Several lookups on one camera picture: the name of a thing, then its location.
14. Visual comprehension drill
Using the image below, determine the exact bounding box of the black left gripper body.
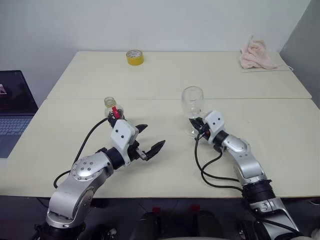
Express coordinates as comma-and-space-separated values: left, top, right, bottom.
127, 135, 148, 163

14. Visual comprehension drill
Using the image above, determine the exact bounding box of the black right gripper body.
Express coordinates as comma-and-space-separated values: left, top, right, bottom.
197, 123, 211, 143

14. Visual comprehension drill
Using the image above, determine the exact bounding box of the clear wine glass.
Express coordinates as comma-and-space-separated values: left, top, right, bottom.
181, 86, 205, 137

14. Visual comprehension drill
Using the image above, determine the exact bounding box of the clear bottle with red label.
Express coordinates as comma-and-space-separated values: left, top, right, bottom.
103, 96, 125, 121

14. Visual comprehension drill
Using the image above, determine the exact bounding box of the yellow tape roll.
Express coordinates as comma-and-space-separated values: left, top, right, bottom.
125, 49, 145, 67

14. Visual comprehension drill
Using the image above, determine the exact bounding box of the pink crumpled towel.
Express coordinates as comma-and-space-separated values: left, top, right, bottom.
239, 34, 278, 70

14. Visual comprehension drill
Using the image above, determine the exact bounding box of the dark grey laptop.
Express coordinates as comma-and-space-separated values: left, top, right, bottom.
0, 70, 39, 159

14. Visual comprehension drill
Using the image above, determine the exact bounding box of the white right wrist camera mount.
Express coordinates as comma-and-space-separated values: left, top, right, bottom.
202, 109, 225, 146

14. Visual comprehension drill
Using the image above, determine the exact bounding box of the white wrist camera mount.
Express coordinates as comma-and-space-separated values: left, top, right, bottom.
202, 109, 225, 146
110, 119, 140, 166

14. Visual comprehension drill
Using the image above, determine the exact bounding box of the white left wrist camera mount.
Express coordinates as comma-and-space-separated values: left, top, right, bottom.
110, 119, 140, 166

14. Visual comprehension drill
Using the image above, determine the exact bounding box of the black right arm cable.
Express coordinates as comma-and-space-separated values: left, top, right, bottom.
193, 129, 247, 189

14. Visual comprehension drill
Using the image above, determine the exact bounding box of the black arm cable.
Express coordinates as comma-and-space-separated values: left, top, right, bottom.
53, 113, 119, 190
193, 129, 247, 189

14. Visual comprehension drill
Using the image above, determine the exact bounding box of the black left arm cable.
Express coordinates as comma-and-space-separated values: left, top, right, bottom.
53, 113, 119, 190

